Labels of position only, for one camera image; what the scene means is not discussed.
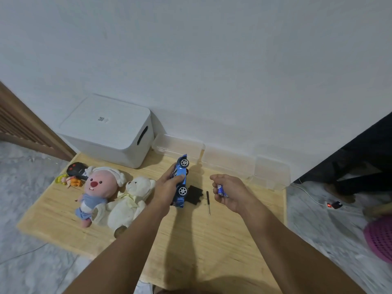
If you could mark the person's left hand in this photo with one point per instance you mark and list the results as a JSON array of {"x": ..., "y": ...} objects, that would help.
[{"x": 163, "y": 189}]

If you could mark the person's right hand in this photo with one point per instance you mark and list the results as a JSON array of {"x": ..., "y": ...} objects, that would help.
[{"x": 237, "y": 194}]

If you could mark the person's left thumb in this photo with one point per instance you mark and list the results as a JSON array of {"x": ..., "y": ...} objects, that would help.
[{"x": 179, "y": 180}]

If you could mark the person's right thumb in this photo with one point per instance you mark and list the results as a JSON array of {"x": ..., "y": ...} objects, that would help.
[{"x": 220, "y": 179}]

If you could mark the blue toy car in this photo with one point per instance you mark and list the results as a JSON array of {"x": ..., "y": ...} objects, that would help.
[{"x": 181, "y": 171}]

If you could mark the blue battery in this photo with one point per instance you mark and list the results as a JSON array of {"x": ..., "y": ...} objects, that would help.
[{"x": 221, "y": 190}]

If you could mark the person's right forearm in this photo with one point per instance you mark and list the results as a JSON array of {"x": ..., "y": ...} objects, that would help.
[{"x": 284, "y": 251}]

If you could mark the person's left forearm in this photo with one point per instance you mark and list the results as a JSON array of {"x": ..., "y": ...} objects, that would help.
[{"x": 128, "y": 244}]

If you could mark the clear plastic container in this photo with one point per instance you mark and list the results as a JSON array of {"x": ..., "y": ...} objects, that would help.
[{"x": 226, "y": 162}]

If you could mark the black plastic battery cover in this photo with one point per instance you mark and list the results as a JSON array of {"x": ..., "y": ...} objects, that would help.
[{"x": 194, "y": 195}]

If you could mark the white teddy bear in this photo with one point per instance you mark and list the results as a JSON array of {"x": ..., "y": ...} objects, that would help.
[{"x": 128, "y": 205}]

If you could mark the pink plush toy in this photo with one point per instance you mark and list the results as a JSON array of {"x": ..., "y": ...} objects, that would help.
[{"x": 99, "y": 186}]

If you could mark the white lidded storage box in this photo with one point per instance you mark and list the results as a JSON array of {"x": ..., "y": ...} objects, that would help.
[{"x": 104, "y": 128}]

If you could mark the black toy remote control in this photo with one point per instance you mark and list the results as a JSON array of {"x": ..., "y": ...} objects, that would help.
[{"x": 76, "y": 169}]

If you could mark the small yellow orange doll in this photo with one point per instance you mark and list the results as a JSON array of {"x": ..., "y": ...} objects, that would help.
[{"x": 71, "y": 181}]

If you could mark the black power strip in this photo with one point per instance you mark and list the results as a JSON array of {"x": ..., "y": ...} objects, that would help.
[{"x": 333, "y": 205}]

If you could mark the dark furniture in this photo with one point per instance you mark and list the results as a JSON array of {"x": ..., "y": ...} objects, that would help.
[{"x": 364, "y": 150}]

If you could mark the pink plastic basket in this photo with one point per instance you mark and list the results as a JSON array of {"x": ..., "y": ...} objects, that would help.
[{"x": 381, "y": 238}]

